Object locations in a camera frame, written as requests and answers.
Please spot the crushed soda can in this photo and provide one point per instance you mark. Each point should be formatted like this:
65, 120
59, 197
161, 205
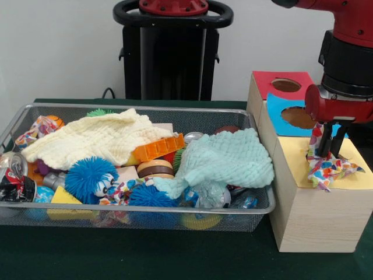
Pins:
14, 181

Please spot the orange plastic toy block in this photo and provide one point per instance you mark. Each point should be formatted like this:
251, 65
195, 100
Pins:
160, 147

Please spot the wooden three-hole box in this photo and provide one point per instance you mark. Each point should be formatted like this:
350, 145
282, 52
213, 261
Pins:
317, 204

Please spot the mint green waffle cloth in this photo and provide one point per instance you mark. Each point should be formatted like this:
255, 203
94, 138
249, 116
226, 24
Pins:
227, 157

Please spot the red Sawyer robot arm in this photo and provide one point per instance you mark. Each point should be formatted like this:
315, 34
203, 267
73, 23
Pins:
349, 58

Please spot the toy burger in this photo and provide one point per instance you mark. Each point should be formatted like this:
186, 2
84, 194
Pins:
156, 170

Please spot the dark green table cloth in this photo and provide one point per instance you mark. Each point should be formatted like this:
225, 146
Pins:
175, 256

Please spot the yellow foam wedge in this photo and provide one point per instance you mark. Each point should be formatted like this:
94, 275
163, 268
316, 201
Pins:
64, 196

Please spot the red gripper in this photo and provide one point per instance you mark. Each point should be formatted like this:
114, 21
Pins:
338, 111

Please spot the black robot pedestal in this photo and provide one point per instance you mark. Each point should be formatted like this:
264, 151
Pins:
172, 58

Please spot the blue spiky ball with eyes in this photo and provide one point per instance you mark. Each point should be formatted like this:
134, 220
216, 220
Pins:
87, 178

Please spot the cream waffle cloth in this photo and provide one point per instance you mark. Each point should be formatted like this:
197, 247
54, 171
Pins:
87, 137

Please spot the green spiky ball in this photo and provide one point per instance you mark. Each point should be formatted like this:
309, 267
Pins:
96, 112

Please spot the shallow mesh bin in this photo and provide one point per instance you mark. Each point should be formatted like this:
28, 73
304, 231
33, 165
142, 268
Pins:
204, 122

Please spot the polka-dot cloth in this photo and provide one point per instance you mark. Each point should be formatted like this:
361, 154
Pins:
35, 131
329, 170

